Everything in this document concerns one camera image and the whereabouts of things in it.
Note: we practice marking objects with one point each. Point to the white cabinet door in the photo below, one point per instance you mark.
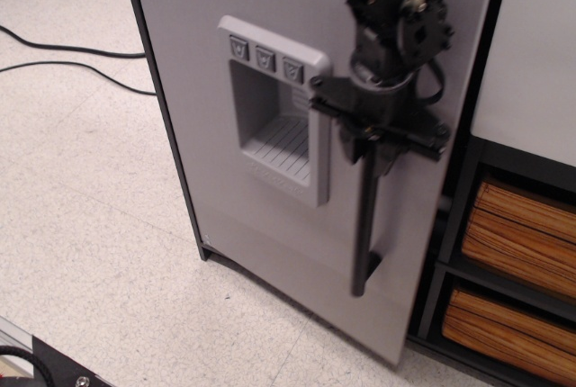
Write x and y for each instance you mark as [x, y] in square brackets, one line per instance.
[527, 96]

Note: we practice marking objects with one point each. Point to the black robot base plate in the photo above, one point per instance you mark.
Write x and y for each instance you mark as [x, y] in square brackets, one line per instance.
[64, 370]

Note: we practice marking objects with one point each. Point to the aluminium frame rail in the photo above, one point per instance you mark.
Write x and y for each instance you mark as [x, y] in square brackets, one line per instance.
[13, 336]

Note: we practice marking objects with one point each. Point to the grey water dispenser panel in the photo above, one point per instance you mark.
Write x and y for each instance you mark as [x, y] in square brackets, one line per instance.
[284, 142]

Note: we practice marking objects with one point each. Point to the grey toy fridge door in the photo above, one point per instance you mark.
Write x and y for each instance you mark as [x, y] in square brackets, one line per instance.
[306, 253]

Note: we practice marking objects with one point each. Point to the black bar door handle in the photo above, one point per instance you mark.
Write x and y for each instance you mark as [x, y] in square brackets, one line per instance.
[365, 260]

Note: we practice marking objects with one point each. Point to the woven orange basket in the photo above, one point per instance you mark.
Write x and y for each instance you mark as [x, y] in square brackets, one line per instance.
[523, 235]
[512, 336]

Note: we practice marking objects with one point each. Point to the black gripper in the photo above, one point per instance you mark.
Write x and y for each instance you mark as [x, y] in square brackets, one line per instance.
[391, 116]

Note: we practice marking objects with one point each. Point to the upper woven orange basket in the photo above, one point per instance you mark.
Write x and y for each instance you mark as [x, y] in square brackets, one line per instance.
[523, 235]

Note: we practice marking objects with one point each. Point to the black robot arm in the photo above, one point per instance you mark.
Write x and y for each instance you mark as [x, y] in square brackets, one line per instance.
[398, 38]

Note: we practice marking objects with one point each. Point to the lower woven orange basket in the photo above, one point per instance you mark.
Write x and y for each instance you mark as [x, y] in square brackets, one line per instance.
[512, 336]

